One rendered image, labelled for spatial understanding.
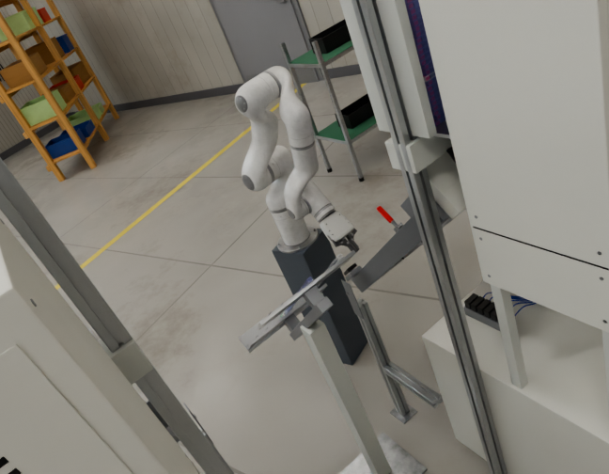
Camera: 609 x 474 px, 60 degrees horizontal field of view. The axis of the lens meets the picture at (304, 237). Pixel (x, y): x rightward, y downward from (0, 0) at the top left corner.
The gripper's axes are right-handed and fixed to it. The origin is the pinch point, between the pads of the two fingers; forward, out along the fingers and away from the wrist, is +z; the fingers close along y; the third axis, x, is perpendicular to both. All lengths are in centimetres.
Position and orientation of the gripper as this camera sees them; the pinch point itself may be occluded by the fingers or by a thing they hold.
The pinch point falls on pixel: (353, 247)
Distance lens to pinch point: 199.8
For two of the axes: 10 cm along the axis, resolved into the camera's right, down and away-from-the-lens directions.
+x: 1.7, -3.4, -9.3
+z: 6.3, 7.6, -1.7
